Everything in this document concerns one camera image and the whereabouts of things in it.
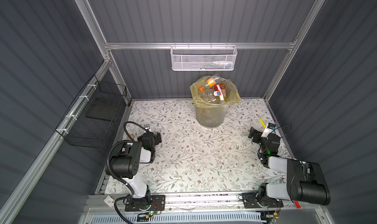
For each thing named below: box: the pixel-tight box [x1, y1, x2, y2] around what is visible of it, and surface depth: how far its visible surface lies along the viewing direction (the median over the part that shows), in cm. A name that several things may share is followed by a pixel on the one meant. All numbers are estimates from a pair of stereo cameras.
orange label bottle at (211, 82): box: [206, 76, 217, 88], surface depth 95 cm
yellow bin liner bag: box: [189, 73, 242, 108], surface depth 92 cm
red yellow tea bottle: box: [213, 83, 227, 102], surface depth 95 cm
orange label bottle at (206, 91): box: [198, 85, 213, 95], surface depth 98 cm
